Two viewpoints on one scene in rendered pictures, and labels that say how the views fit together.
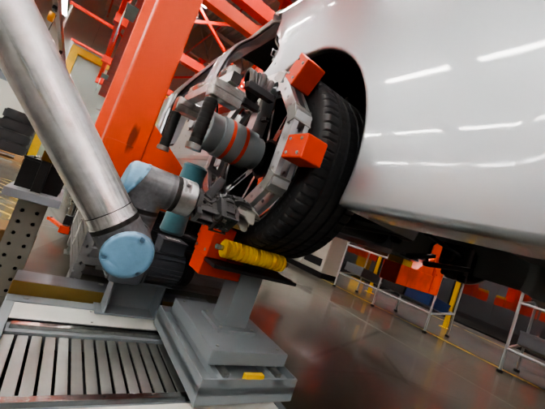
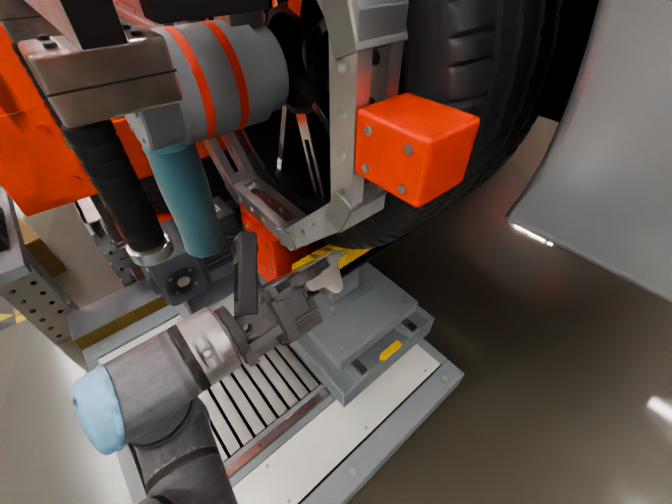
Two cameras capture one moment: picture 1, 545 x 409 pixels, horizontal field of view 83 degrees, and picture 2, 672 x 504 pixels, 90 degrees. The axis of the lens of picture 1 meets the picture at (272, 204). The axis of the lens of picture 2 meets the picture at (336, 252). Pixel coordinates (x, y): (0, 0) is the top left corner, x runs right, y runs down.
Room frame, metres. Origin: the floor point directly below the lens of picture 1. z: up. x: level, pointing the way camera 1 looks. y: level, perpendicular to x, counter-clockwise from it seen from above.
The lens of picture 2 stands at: (0.53, 0.08, 1.01)
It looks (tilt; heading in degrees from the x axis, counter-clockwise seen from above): 44 degrees down; 353
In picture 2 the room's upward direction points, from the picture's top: straight up
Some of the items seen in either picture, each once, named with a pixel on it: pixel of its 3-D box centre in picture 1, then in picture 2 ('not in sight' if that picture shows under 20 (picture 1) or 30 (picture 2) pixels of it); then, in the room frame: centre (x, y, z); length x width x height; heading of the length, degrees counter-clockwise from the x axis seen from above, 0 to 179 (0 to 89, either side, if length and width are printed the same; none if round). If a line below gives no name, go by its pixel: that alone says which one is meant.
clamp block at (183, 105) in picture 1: (187, 108); (37, 11); (1.12, 0.41, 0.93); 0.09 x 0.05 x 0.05; 124
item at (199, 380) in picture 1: (218, 348); (334, 305); (1.18, 0.01, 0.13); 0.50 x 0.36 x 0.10; 34
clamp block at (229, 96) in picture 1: (225, 93); (106, 72); (0.83, 0.23, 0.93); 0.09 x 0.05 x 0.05; 124
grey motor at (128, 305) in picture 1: (156, 277); (220, 256); (1.32, 0.36, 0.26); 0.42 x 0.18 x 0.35; 124
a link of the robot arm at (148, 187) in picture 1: (150, 187); (143, 387); (0.73, 0.28, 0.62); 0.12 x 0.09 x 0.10; 124
